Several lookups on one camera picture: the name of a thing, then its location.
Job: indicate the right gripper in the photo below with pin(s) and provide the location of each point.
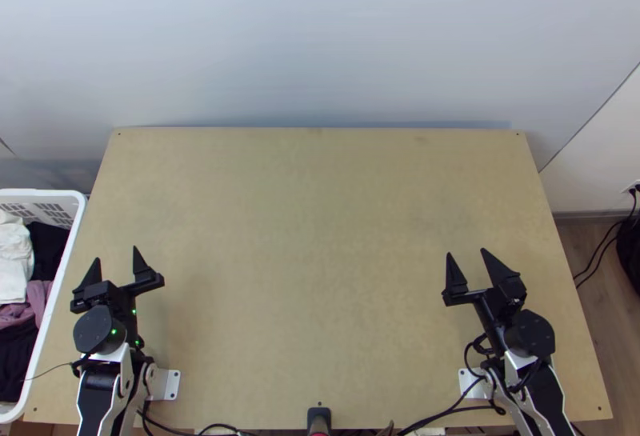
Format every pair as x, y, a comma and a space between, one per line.
487, 318

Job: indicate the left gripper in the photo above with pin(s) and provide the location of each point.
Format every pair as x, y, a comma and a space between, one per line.
131, 290

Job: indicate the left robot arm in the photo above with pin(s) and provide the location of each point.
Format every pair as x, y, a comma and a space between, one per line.
92, 332

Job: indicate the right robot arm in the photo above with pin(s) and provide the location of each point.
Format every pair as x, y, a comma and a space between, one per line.
530, 336

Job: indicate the white laundry basket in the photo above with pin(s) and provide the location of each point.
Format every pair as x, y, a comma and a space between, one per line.
60, 276

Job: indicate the heap of clothes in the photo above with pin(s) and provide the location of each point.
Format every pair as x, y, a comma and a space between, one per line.
15, 251

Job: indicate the black bag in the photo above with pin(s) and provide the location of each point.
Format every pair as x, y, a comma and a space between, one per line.
631, 256

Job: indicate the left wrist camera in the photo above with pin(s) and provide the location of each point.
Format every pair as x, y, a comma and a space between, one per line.
91, 297

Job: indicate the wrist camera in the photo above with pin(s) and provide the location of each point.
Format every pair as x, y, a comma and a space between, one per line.
91, 297
511, 293

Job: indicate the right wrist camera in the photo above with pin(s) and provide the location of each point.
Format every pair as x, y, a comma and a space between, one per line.
511, 293

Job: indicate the white wall socket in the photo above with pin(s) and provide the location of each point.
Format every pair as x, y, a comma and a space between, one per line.
631, 188

